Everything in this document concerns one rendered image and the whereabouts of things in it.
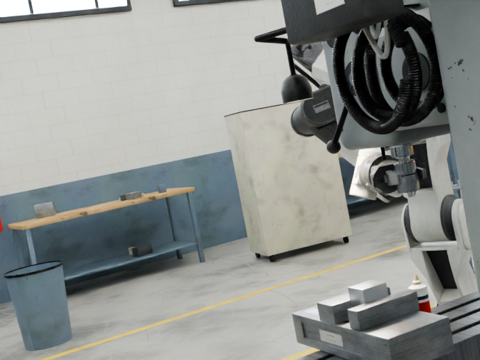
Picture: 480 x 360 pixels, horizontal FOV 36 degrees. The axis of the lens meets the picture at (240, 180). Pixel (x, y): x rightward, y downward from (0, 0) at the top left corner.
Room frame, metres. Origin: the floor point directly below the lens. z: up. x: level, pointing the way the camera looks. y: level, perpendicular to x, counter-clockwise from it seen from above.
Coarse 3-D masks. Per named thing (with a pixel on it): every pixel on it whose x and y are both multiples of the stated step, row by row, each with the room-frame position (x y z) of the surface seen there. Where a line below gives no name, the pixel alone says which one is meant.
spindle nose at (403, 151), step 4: (412, 144) 1.55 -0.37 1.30; (392, 148) 1.54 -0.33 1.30; (396, 148) 1.53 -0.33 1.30; (400, 148) 1.53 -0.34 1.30; (404, 148) 1.53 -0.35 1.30; (408, 148) 1.53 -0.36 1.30; (392, 152) 1.54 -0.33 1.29; (396, 152) 1.53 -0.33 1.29; (400, 152) 1.53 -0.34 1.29; (404, 152) 1.53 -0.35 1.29; (408, 152) 1.53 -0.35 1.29; (412, 152) 1.54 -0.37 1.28; (392, 156) 1.55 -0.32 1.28; (396, 156) 1.54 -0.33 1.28; (400, 156) 1.53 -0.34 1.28
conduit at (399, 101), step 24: (408, 24) 1.22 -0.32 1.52; (336, 48) 1.24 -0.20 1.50; (360, 48) 1.24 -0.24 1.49; (408, 48) 1.13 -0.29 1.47; (432, 48) 1.14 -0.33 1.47; (336, 72) 1.25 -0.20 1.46; (360, 72) 1.25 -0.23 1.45; (384, 72) 1.28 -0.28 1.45; (432, 72) 1.15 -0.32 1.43; (360, 96) 1.25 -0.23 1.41; (408, 96) 1.12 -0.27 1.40; (432, 96) 1.16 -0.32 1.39; (360, 120) 1.23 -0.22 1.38; (384, 120) 1.21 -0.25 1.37; (408, 120) 1.20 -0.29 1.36
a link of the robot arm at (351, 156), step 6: (342, 150) 2.02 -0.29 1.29; (348, 150) 2.01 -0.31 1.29; (354, 150) 2.01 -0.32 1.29; (342, 156) 2.04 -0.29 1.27; (348, 156) 2.02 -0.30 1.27; (354, 156) 2.01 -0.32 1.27; (354, 162) 2.02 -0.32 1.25; (378, 192) 1.99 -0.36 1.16; (384, 198) 1.99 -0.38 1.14; (390, 198) 2.00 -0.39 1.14
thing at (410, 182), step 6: (402, 168) 1.53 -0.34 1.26; (408, 168) 1.53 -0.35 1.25; (414, 168) 1.54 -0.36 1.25; (402, 174) 1.53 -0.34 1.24; (408, 174) 1.53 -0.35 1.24; (414, 174) 1.53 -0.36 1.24; (402, 180) 1.53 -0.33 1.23; (408, 180) 1.53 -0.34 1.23; (414, 180) 1.53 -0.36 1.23; (396, 186) 1.56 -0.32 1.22; (402, 186) 1.54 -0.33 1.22; (408, 186) 1.53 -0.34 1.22; (414, 186) 1.53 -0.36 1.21; (402, 192) 1.54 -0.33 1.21; (408, 192) 1.53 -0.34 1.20
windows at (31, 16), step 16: (0, 0) 8.56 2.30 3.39; (16, 0) 8.65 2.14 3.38; (32, 0) 8.73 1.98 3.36; (48, 0) 8.82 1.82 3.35; (64, 0) 8.91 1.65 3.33; (80, 0) 9.00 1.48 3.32; (96, 0) 9.08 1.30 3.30; (112, 0) 9.19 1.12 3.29; (128, 0) 9.30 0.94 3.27; (176, 0) 9.61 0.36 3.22; (192, 0) 9.72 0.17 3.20; (208, 0) 9.83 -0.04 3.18; (224, 0) 9.94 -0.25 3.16; (240, 0) 10.10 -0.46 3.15; (0, 16) 8.55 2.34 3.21; (16, 16) 8.64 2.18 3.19; (32, 16) 8.73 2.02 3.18; (48, 16) 8.81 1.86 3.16; (64, 16) 8.94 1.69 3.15
